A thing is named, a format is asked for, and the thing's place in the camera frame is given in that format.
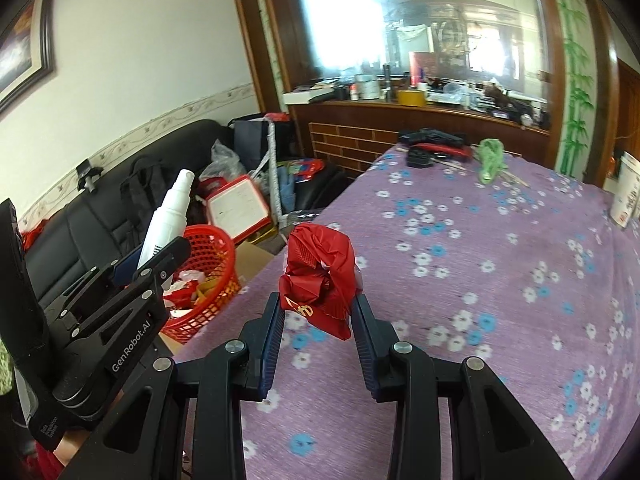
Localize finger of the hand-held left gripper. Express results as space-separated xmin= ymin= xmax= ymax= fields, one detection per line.
xmin=131 ymin=236 xmax=192 ymax=293
xmin=92 ymin=247 xmax=146 ymax=286

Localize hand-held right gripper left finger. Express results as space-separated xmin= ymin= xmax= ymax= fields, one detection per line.
xmin=60 ymin=291 xmax=287 ymax=480

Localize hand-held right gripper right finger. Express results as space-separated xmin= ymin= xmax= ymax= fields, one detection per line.
xmin=350 ymin=294 xmax=576 ymax=480

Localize white spray bottle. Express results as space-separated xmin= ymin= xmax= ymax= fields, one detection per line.
xmin=136 ymin=169 xmax=196 ymax=273

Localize red plastic basket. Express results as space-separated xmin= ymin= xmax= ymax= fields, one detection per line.
xmin=160 ymin=224 xmax=242 ymax=343

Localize red white torn packet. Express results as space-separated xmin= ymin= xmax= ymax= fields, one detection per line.
xmin=278 ymin=222 xmax=363 ymax=342

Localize person's left forearm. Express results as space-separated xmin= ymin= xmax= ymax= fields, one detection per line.
xmin=52 ymin=427 xmax=103 ymax=466

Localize black leather sofa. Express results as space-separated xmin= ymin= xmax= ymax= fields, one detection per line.
xmin=22 ymin=119 xmax=351 ymax=311

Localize black backpack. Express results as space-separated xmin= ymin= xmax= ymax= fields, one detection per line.
xmin=120 ymin=156 xmax=166 ymax=251

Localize red framed whiteboard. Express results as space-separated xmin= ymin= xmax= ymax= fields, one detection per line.
xmin=205 ymin=175 xmax=273 ymax=243

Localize cardboard box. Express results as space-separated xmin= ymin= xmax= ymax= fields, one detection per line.
xmin=235 ymin=240 xmax=276 ymax=291

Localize clear plastic bag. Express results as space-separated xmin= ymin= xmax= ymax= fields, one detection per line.
xmin=199 ymin=139 xmax=248 ymax=183

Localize dark red clothing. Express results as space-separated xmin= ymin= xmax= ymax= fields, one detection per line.
xmin=32 ymin=440 xmax=68 ymax=480

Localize white wrapped pole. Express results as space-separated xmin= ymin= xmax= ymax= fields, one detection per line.
xmin=265 ymin=119 xmax=291 ymax=231

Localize dark shopping bag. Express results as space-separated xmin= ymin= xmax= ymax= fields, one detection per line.
xmin=229 ymin=115 xmax=296 ymax=171

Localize colourful printed bag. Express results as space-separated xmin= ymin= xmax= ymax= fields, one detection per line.
xmin=277 ymin=157 xmax=326 ymax=186

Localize red hand tool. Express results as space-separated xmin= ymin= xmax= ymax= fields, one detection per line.
xmin=415 ymin=143 xmax=472 ymax=158

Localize black and red tools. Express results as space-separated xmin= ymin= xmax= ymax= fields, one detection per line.
xmin=398 ymin=128 xmax=469 ymax=146

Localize wooden counter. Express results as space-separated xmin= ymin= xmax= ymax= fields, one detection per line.
xmin=282 ymin=87 xmax=551 ymax=176

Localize green cloth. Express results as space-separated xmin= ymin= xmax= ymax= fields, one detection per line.
xmin=472 ymin=139 xmax=507 ymax=185

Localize row of countertop items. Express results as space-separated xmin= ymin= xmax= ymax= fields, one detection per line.
xmin=282 ymin=50 xmax=548 ymax=128

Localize white cartoon tumbler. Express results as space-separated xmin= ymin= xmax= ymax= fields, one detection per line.
xmin=607 ymin=150 xmax=640 ymax=233

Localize black clamp mount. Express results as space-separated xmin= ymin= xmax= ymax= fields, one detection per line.
xmin=75 ymin=159 xmax=103 ymax=193

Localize framed wall picture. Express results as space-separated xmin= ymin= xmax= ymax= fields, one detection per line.
xmin=0 ymin=0 xmax=56 ymax=113

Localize large wall mirror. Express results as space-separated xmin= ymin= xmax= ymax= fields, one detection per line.
xmin=260 ymin=0 xmax=551 ymax=106

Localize green bamboo wall decal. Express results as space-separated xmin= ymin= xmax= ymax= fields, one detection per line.
xmin=547 ymin=0 xmax=598 ymax=176

